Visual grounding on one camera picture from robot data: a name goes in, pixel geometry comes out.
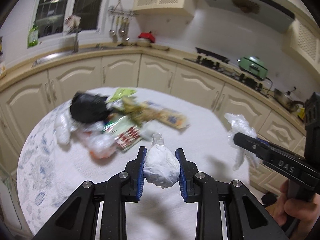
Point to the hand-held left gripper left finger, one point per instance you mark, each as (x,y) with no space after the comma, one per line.
(141,170)

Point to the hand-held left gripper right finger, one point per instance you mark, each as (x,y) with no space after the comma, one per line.
(180,175)

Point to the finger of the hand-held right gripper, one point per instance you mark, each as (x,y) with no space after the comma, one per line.
(250,145)
(277,148)

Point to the white plastic bag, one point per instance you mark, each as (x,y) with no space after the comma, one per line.
(161,165)
(62,130)

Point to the clear plastic bag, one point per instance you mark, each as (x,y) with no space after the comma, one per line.
(240,126)

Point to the long clear bread wrapper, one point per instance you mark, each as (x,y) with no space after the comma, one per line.
(170,117)

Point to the person's right hand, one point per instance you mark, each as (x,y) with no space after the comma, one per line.
(281,205)

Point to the red white packet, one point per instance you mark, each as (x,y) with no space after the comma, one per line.
(127,137)

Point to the white green packet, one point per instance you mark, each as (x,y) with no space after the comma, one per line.
(120,126)

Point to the metal frying pan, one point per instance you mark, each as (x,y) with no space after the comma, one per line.
(286,100)

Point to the clear bag with orange print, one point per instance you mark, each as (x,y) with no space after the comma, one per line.
(100,143)

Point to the olive snack wrapper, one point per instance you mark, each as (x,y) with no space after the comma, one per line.
(135,110)

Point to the green electric cooker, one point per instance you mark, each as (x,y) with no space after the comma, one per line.
(252,66)

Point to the black gas stove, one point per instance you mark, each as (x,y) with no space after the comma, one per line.
(225,67)

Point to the black plastic bag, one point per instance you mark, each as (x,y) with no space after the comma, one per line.
(87,108)

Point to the cream base cabinets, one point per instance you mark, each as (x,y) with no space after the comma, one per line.
(155,72)

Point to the black griddle tray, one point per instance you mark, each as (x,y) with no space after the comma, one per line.
(212,53)

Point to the white bowl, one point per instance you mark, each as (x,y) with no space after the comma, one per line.
(143,43)

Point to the red pot lid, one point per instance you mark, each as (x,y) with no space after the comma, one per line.
(147,36)

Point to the steel spatula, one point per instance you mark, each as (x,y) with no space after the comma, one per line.
(126,33)

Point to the steel sink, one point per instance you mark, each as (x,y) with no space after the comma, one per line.
(62,53)

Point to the steel skimmer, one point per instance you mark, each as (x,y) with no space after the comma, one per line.
(121,30)

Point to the steel ladle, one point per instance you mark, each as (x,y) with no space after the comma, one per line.
(111,31)

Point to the steel faucet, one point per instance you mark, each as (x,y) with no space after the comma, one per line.
(76,42)

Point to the range hood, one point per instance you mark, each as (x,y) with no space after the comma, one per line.
(225,2)

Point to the dish cloth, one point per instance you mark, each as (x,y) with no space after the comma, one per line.
(73,22)

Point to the green dish soap bottle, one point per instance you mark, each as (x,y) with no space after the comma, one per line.
(33,36)

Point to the window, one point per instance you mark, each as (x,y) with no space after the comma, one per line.
(85,5)

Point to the wall utensil rack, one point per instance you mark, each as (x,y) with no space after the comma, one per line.
(122,11)

